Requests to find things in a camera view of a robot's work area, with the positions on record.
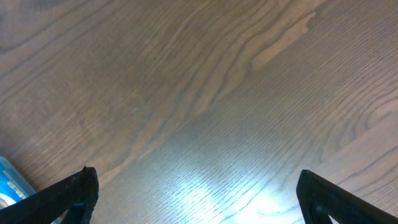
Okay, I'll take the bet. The blue Kool Fever box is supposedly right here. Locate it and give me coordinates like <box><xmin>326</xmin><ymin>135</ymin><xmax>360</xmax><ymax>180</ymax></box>
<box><xmin>0</xmin><ymin>157</ymin><xmax>35</xmax><ymax>209</ymax></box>

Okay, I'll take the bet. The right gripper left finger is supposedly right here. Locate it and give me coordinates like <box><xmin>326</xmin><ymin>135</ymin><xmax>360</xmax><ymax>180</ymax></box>
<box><xmin>1</xmin><ymin>167</ymin><xmax>99</xmax><ymax>224</ymax></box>

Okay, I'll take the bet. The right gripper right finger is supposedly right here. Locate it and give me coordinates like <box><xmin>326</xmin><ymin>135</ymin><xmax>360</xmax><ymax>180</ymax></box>
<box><xmin>296</xmin><ymin>170</ymin><xmax>397</xmax><ymax>224</ymax></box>

